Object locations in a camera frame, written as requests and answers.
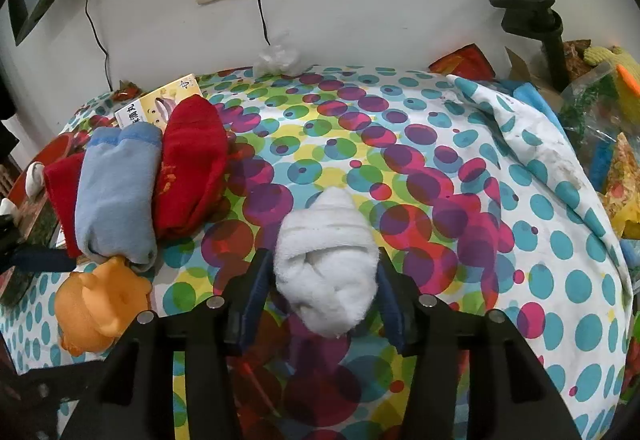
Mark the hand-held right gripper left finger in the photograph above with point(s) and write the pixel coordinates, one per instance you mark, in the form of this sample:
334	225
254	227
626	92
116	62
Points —
254	301

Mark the red sock yellow print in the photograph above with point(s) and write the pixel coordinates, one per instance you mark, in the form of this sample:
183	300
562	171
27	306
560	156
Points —
62	190
192	160

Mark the black clamp stand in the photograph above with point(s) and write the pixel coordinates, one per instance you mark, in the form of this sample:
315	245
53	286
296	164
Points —
530	0

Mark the red foil packet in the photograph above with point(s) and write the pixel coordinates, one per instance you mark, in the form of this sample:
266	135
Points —
462	64

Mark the yellow knitted toy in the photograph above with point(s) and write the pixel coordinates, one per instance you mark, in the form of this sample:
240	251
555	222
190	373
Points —
602	54

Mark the polka dot tablecloth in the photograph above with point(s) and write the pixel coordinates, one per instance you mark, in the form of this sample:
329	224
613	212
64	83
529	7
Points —
400	160

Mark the light blue sock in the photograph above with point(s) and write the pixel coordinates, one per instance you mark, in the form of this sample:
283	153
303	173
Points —
115	190

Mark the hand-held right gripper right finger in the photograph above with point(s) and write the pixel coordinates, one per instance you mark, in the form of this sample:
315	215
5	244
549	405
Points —
392	315

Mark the yellow orange snack packet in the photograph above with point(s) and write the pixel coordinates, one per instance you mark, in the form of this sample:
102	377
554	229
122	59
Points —
620	175

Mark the red candy wrapper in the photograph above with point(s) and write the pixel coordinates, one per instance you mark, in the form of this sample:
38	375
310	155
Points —
125	91

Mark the clear plastic bag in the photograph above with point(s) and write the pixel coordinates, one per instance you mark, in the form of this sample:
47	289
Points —
590	110

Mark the red bowl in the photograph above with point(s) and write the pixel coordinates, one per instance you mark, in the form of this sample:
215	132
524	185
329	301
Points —
20	194

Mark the orange rubber pig toy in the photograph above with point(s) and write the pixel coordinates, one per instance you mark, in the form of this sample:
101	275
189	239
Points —
100	302

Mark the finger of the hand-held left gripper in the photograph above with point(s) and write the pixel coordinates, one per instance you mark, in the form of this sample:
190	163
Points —
45	260

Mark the yellow medicine box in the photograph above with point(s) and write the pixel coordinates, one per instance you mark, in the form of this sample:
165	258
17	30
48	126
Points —
157	103

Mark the white sock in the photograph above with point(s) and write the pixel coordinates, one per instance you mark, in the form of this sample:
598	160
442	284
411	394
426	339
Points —
325	260

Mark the crumpled white plastic wrap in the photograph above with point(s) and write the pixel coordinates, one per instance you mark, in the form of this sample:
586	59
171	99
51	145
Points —
275	55

